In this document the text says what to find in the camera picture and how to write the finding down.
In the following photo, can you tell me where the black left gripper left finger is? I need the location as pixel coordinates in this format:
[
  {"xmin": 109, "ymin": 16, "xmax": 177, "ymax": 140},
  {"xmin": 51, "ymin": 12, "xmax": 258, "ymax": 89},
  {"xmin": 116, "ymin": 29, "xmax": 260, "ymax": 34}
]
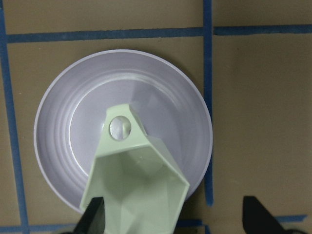
[{"xmin": 72, "ymin": 197, "xmax": 105, "ymax": 234}]

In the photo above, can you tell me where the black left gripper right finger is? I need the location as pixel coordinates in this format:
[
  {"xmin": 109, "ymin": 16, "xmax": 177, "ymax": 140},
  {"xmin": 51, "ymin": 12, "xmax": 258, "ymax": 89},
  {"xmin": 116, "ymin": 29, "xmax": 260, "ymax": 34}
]
[{"xmin": 242, "ymin": 196, "xmax": 307, "ymax": 234}]

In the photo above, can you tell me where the white angular mug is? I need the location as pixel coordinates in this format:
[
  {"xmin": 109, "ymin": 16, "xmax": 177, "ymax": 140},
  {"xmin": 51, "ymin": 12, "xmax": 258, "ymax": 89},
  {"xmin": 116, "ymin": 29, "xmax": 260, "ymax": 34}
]
[{"xmin": 79, "ymin": 104, "xmax": 190, "ymax": 234}]

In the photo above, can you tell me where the lavender plate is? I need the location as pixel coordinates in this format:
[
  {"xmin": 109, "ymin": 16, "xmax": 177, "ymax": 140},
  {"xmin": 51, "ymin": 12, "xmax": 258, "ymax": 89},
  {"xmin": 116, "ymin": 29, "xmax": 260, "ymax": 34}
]
[{"xmin": 34, "ymin": 49, "xmax": 213, "ymax": 212}]

